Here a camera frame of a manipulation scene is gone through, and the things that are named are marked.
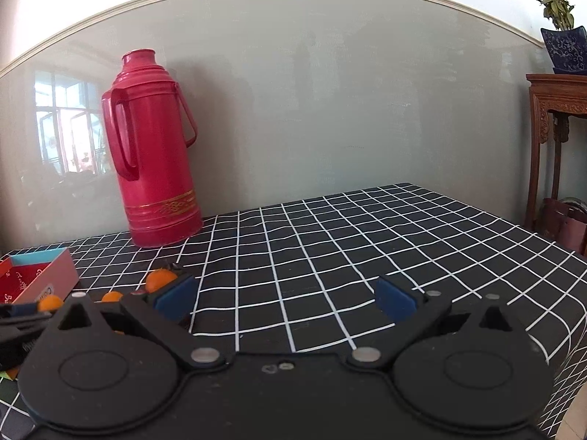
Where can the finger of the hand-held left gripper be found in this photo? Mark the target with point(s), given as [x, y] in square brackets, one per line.
[20, 314]

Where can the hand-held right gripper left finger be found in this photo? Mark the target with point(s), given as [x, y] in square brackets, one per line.
[176, 294]

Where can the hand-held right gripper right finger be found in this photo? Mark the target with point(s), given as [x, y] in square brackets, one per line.
[393, 301]

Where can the orange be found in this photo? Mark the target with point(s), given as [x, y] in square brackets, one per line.
[112, 297]
[50, 303]
[160, 279]

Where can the red cardboard box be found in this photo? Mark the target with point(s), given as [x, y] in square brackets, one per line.
[43, 275]

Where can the black checkered tablecloth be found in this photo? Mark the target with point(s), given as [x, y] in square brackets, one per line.
[321, 261]

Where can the red thermos flask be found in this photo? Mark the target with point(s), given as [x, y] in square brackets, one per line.
[156, 169]

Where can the dark red bag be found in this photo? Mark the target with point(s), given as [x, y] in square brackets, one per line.
[566, 231]

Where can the carved wooden stand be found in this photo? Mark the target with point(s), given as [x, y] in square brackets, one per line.
[545, 110]

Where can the blue patterned plant pot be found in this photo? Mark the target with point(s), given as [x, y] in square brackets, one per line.
[566, 50]

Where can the green potted plant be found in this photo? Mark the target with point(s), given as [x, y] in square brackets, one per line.
[557, 7]

